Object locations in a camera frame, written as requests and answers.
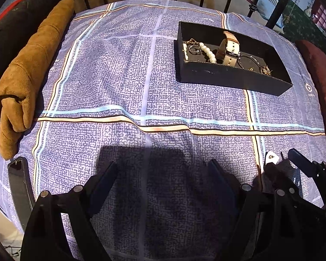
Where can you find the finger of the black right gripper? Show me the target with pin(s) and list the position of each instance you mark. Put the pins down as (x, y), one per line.
(281, 176)
(310, 169)

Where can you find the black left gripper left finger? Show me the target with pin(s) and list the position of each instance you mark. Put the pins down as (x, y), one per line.
(97, 188)

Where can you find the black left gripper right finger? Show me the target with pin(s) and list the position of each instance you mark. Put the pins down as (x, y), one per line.
(226, 187)

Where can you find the white earring card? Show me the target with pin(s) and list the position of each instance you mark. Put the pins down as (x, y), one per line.
(271, 157)

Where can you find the gold flower brooch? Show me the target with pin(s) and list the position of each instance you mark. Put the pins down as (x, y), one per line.
(265, 70)

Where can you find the beige strap wristwatch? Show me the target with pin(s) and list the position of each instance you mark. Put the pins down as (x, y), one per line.
(229, 50)

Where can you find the black rectangular jewelry tray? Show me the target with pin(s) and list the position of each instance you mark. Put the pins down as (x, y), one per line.
(195, 61)

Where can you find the black smartphone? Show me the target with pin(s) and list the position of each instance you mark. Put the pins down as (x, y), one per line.
(21, 189)

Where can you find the purple plaid bed sheet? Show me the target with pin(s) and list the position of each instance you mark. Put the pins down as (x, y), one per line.
(111, 94)

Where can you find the mustard suede cushion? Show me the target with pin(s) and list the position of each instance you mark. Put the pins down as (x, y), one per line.
(22, 80)

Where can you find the green patterned cloth table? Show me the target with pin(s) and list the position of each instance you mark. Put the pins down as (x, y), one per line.
(298, 26)

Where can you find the red phone booth cabinet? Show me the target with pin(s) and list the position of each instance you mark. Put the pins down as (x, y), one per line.
(318, 15)

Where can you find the black quilted jacket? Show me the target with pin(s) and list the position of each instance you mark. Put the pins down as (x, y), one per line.
(18, 25)

